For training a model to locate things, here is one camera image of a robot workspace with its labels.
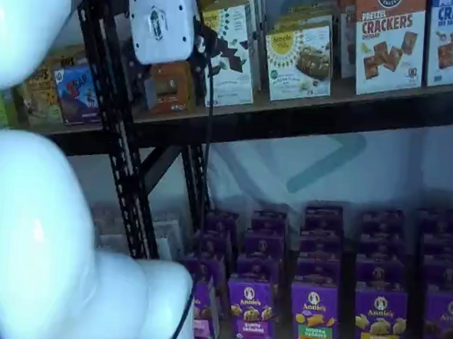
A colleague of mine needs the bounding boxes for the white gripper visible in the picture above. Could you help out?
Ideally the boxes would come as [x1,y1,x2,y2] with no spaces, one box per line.
[121,0,223,115]

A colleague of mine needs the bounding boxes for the purple Annie's box pink patch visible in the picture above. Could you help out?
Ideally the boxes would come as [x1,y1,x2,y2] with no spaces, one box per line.
[188,279,223,339]

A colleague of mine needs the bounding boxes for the blue Z Bar box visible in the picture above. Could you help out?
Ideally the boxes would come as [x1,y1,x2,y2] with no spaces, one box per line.
[50,61,105,127]

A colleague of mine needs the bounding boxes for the Simple Mills beige bar box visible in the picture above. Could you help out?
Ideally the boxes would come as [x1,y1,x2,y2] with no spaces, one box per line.
[262,21,336,105]
[273,2,338,30]

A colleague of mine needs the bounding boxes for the yellow Bobo's box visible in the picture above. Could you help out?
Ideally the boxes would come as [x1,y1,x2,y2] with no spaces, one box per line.
[13,58,68,128]

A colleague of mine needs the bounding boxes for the purple Annie's snack box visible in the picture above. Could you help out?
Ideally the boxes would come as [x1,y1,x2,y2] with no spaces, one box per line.
[356,231,406,262]
[205,210,241,240]
[295,256,342,289]
[360,207,406,237]
[180,251,229,318]
[250,209,289,235]
[236,253,283,286]
[243,228,286,261]
[303,203,345,233]
[298,228,343,262]
[200,229,234,264]
[353,256,407,295]
[420,231,453,259]
[415,206,453,236]
[421,254,453,295]

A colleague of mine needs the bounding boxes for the white organic pantry box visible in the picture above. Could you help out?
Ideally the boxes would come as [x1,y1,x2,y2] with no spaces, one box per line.
[90,203,131,248]
[152,218,187,261]

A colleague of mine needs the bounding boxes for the orange pretzel crackers box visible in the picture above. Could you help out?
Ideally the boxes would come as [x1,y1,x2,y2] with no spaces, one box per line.
[333,0,362,81]
[349,0,428,99]

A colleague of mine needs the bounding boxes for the purple Annie's box magenta patch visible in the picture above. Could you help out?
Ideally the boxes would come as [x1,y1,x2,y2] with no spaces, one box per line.
[224,278,279,339]

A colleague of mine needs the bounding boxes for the purple Annie's box green patch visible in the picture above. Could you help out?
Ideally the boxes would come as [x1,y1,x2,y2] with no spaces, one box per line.
[288,283,342,339]

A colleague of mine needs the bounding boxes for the purple Annie's box yellow patch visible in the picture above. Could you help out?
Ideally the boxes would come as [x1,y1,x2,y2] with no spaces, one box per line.
[352,288,410,339]

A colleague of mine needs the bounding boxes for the white backdrop sheet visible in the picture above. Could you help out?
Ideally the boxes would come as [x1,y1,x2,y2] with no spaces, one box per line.
[203,107,453,238]

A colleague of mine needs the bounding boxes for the thin black camera cable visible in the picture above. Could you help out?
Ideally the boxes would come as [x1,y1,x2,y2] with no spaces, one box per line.
[167,53,220,339]

